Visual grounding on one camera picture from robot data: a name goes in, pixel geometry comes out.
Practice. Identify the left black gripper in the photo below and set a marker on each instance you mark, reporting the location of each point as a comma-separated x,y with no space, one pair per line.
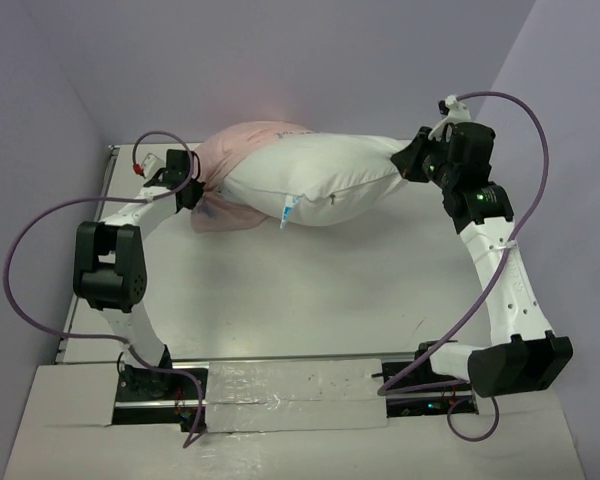
194,193

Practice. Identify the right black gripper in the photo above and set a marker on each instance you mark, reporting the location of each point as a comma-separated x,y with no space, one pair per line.
410,158

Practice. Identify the blue and pink printed pillowcase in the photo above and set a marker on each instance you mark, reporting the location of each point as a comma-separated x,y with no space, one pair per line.
219,156

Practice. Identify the white pillow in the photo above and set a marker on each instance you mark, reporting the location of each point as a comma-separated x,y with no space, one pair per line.
338,176

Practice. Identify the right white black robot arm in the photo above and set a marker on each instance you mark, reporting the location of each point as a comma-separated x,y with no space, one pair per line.
525,354

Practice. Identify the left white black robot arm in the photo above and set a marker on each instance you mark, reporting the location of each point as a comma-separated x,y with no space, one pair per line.
110,271

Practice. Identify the blue white pillow tag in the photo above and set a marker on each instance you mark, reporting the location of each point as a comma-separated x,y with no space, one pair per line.
289,204

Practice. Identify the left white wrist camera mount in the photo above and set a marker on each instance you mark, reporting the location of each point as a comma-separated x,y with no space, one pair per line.
148,166

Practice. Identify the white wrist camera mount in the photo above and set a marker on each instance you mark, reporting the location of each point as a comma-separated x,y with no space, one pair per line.
452,111
148,166

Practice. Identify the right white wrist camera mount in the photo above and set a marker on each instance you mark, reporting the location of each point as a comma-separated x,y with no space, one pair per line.
452,111

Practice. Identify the silver base mounting rail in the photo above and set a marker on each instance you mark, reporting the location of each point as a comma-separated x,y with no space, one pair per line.
288,395

